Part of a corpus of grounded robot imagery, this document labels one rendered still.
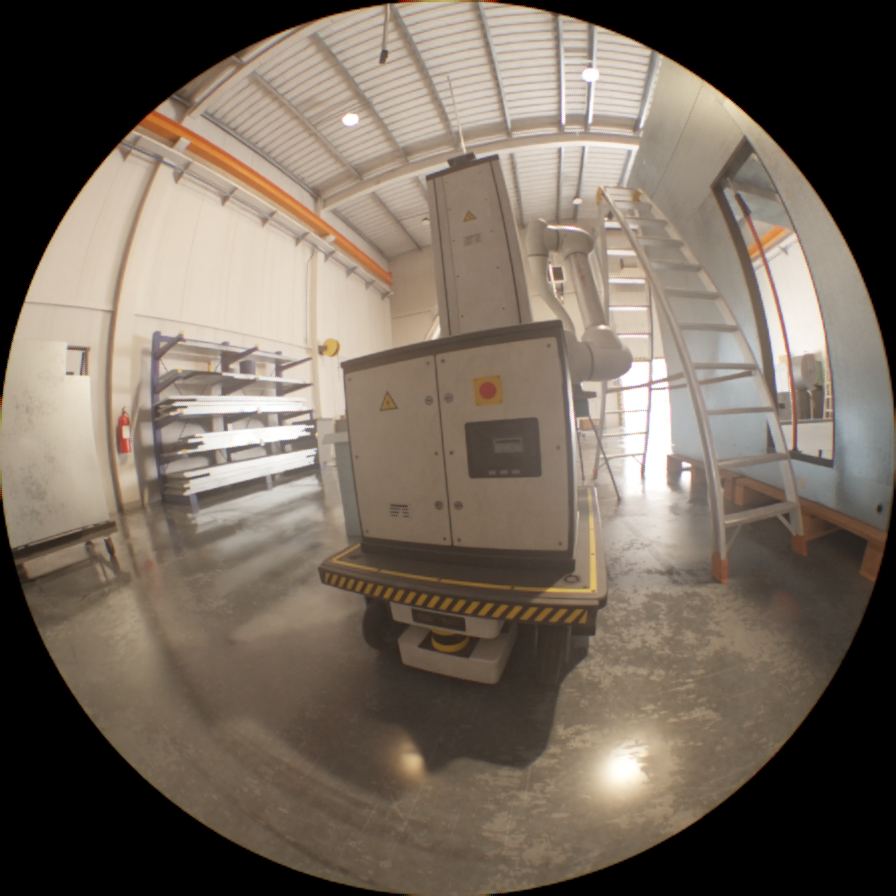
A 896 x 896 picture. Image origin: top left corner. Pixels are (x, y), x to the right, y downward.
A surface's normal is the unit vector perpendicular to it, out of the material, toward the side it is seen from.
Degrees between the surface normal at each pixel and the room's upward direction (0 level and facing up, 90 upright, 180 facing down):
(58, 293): 90
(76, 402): 78
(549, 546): 90
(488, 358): 90
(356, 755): 0
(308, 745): 0
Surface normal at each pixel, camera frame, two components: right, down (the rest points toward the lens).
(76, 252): 0.96, -0.07
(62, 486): 0.93, -0.28
